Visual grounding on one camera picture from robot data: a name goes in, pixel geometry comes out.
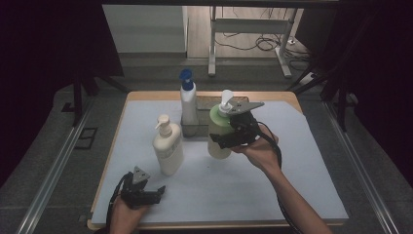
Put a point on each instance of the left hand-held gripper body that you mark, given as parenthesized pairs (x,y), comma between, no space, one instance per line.
(136,188)

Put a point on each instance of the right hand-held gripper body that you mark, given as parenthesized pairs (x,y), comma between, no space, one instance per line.
(243,128)

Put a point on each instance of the green pump bottle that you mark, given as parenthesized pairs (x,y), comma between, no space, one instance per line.
(218,126)

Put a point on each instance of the metal mesh basket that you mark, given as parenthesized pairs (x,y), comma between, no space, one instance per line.
(203,107)

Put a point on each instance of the cream pump bottle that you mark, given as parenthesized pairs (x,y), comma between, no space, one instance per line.
(168,149)

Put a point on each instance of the person's right hand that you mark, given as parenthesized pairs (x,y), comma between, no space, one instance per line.
(259,149)

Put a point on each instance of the person's left hand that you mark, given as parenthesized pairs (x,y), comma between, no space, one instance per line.
(125,214)

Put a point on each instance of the light blue table mat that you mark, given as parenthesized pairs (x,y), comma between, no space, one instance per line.
(227,188)

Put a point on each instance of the white spray bottle blue cap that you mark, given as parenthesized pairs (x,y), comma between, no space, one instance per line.
(189,100)

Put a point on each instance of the black metal stand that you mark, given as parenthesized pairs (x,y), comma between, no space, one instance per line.
(341,104)
(78,97)

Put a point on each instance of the white cabinet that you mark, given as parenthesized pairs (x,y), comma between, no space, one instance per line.
(146,29)

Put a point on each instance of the dark curtain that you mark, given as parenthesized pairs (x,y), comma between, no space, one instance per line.
(383,81)
(39,65)

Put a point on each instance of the aluminium floor rail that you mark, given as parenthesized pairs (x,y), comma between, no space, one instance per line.
(360,169)
(55,169)

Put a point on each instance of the white metal desk frame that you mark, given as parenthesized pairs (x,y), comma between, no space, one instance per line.
(250,26)

